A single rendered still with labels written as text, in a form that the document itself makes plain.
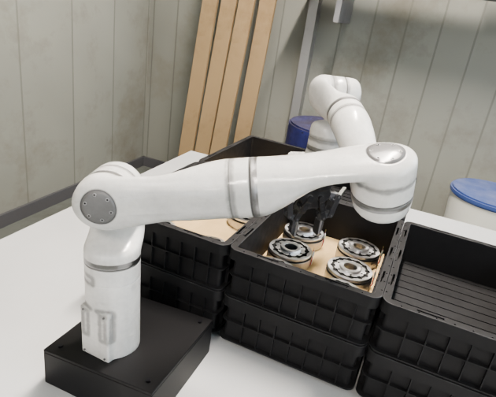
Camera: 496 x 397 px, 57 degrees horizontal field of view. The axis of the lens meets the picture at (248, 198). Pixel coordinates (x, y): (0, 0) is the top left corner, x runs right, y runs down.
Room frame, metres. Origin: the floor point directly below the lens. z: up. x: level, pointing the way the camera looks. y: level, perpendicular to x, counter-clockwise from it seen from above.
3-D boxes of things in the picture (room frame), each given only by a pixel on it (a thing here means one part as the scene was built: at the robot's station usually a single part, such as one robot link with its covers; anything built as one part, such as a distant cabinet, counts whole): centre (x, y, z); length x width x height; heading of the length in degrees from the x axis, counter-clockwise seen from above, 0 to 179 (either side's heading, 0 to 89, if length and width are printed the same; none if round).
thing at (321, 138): (0.95, -0.15, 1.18); 0.09 x 0.07 x 0.15; 100
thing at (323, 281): (0.91, -0.18, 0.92); 0.40 x 0.30 x 0.02; 159
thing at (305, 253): (0.93, -0.12, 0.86); 0.10 x 0.10 x 0.01
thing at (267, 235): (0.91, -0.18, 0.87); 0.40 x 0.30 x 0.11; 159
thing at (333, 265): (0.88, -0.25, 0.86); 0.10 x 0.10 x 0.01
